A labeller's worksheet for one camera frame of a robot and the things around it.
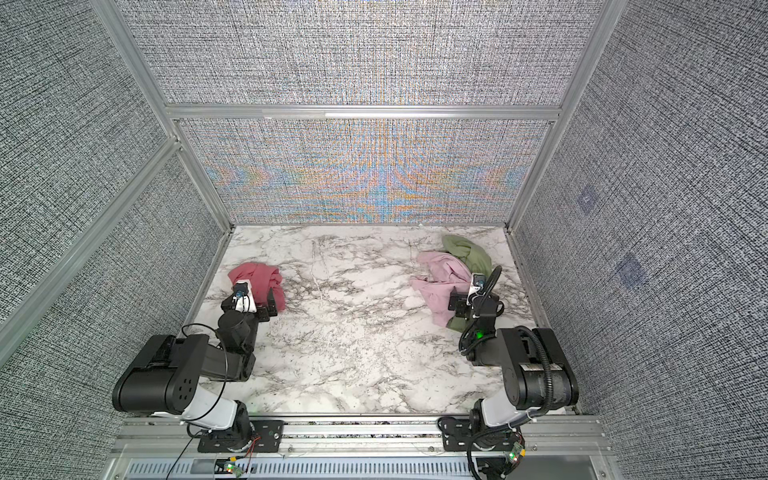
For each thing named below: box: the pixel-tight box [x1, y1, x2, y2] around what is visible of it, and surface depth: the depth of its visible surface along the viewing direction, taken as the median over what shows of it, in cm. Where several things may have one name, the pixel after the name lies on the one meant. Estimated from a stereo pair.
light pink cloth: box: [410, 251, 472, 327], surface depth 97 cm
